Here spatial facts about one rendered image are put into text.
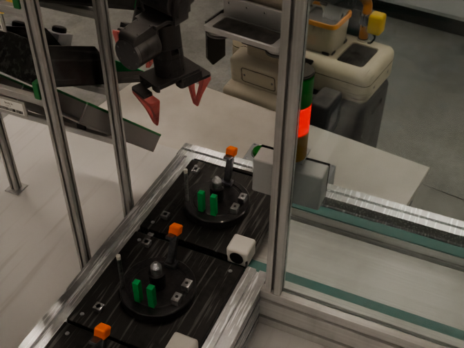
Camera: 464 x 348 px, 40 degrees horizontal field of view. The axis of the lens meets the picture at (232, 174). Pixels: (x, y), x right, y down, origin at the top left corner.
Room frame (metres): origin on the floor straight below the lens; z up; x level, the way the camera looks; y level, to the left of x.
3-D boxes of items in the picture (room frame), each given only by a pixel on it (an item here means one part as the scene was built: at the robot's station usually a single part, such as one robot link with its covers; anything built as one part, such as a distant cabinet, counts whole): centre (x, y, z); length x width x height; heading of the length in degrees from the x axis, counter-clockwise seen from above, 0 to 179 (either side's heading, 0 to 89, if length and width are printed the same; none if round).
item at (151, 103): (1.01, 0.14, 1.22); 0.07 x 0.07 x 0.09; 39
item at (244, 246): (0.85, -0.02, 0.97); 0.05 x 0.05 x 0.04; 66
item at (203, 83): (1.05, 0.09, 1.22); 0.07 x 0.07 x 0.09; 39
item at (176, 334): (0.75, 0.13, 1.01); 0.24 x 0.24 x 0.13; 66
